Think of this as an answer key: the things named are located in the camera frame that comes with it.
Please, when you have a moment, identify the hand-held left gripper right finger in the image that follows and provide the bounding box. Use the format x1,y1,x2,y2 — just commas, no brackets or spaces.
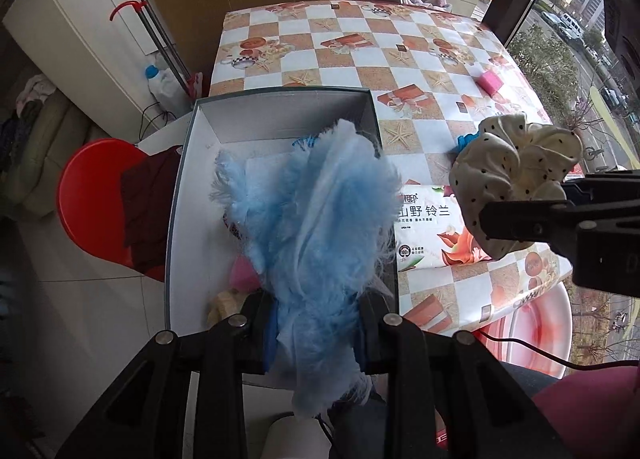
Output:
352,289,573,459

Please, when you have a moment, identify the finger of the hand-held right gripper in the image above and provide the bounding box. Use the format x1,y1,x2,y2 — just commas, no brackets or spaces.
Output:
477,199,583,253
559,169,640,208

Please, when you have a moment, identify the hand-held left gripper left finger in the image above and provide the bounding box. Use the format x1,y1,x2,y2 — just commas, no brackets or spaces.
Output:
55,289,281,459

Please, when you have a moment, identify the cream polka dot scrunchie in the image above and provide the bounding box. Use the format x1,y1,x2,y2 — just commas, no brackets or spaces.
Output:
448,113,583,260

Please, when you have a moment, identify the fluffy light blue cloth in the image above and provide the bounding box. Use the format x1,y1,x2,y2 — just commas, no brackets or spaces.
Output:
212,118,404,421

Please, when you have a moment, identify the grey box with white inside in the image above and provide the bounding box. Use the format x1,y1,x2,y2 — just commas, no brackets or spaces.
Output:
162,86,401,390

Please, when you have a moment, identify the person's right forearm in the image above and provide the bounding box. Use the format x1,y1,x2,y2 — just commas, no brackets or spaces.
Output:
531,361,640,459

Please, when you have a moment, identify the beige soft item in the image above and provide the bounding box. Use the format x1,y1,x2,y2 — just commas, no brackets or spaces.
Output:
207,289,247,326

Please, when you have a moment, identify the white rounded object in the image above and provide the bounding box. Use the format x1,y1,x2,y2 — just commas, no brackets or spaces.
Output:
264,415,332,459

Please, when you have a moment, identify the small blue cloth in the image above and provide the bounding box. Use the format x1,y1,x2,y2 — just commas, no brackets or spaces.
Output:
456,132,484,153

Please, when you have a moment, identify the floral tissue packet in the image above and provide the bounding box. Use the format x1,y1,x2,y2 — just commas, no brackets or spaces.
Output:
395,184,493,272

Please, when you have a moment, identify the dark red cloth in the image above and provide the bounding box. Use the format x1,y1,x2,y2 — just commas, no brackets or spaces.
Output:
120,148,184,276

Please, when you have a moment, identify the checkered printed tablecloth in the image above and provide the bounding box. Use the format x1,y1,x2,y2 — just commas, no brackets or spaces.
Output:
207,0,573,336

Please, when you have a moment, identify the red plastic stool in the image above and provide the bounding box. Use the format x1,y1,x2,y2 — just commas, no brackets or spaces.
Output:
58,138,183,283

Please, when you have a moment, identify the white bottle with blue cap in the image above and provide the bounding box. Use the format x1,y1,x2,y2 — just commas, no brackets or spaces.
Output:
144,64,193,116

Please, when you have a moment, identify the beige sofa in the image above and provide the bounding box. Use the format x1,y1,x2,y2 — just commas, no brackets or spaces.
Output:
0,72,94,216

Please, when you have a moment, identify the pile of clothes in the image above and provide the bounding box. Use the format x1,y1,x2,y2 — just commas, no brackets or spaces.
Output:
0,73,57,160

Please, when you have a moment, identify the white cabinet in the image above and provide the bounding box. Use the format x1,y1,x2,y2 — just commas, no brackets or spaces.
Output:
2,0,193,141

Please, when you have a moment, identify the black floor cable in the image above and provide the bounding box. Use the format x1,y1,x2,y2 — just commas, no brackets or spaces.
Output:
139,100,178,141

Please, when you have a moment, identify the red handled mop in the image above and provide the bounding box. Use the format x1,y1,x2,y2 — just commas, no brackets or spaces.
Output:
110,0,203,102

